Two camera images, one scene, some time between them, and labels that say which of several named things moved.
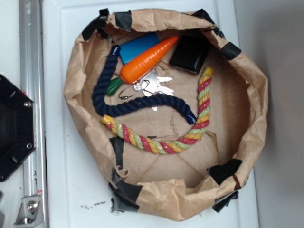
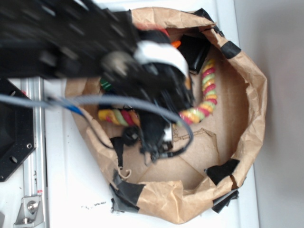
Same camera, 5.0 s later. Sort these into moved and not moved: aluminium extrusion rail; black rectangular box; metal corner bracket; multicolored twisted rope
Moved: multicolored twisted rope
Not moved: aluminium extrusion rail; metal corner bracket; black rectangular box
